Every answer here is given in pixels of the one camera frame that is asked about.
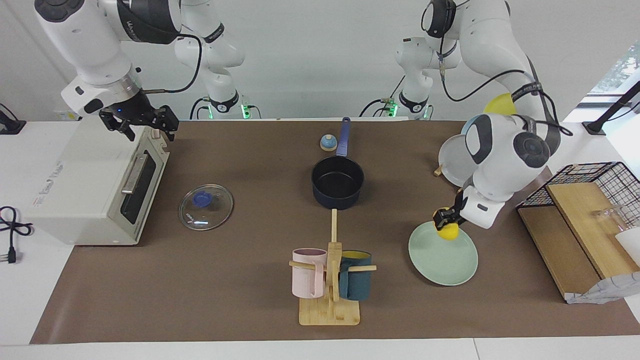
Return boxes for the wooden mug tree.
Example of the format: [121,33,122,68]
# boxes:
[288,208,377,327]

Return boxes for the pale green plate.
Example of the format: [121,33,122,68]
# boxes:
[408,221,479,287]

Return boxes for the black base cable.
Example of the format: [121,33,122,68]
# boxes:
[189,96,211,121]
[359,75,407,120]

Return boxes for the dark pot with purple handle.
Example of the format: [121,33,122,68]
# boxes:
[311,116,366,211]

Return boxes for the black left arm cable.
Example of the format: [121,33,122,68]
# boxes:
[421,0,574,137]

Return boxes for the white translucent container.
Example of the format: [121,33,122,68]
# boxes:
[615,226,640,267]

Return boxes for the cream toaster oven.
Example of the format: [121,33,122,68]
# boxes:
[27,115,171,247]

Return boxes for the brown table mat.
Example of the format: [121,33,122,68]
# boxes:
[29,120,640,345]

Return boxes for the dark teal mug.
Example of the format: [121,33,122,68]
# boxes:
[338,250,373,301]

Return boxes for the black desk clamp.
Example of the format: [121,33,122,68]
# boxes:
[0,102,27,136]

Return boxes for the wooden shelf boards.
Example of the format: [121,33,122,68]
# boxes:
[517,182,640,302]

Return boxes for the black power cord with plug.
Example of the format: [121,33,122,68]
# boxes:
[0,205,34,265]

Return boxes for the glass lid with purple knob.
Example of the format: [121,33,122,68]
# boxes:
[178,183,235,232]

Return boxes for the clear glass cup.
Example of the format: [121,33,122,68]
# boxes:
[592,204,631,236]

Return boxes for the yellow lemon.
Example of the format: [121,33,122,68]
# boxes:
[436,221,461,242]

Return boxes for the grey plate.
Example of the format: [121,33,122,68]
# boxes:
[438,133,482,189]

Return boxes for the black angled stand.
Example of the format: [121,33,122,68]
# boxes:
[581,80,640,136]

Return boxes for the black wire basket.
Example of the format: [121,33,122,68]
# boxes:
[516,161,640,232]

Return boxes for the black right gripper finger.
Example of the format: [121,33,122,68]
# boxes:
[150,104,180,142]
[98,108,137,142]

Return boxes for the yellow plate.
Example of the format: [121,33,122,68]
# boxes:
[483,92,519,116]

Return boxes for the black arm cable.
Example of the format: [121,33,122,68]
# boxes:
[421,0,574,137]
[141,33,203,97]

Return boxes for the marbled grey plastic bag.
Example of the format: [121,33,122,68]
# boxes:
[564,271,640,305]

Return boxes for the pink mug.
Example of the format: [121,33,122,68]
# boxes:
[291,248,329,300]

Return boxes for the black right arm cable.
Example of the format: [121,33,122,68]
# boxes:
[141,33,203,97]

